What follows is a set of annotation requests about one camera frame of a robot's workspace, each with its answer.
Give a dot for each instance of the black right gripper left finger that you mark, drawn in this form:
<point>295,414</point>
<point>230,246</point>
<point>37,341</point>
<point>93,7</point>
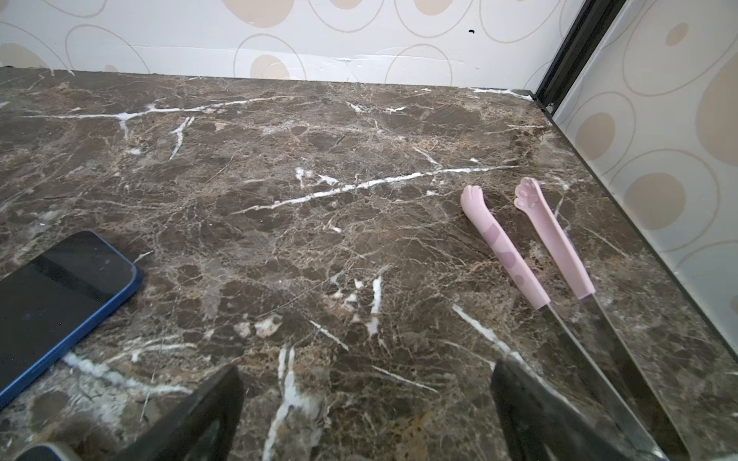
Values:
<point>202,427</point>

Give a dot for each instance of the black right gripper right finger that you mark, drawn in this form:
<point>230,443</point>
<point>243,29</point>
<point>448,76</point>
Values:
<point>538,425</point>

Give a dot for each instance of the blue-edged smartphone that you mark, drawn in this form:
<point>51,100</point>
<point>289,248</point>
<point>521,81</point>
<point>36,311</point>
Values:
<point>52,302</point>

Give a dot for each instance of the black frame post right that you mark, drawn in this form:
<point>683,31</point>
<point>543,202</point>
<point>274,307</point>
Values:
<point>588,29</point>

